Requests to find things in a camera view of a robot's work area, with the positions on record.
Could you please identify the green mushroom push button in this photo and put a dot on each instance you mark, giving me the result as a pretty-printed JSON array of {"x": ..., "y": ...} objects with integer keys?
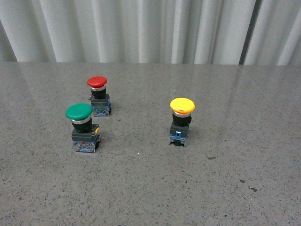
[{"x": 85, "y": 135}]

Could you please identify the white pleated curtain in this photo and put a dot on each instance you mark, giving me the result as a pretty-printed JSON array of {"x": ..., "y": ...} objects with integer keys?
[{"x": 245, "y": 32}]

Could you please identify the red mushroom push button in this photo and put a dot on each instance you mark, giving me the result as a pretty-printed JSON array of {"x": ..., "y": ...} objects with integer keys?
[{"x": 100, "y": 100}]

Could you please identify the yellow mushroom push button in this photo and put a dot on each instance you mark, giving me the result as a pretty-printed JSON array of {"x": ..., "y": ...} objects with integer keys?
[{"x": 181, "y": 113}]

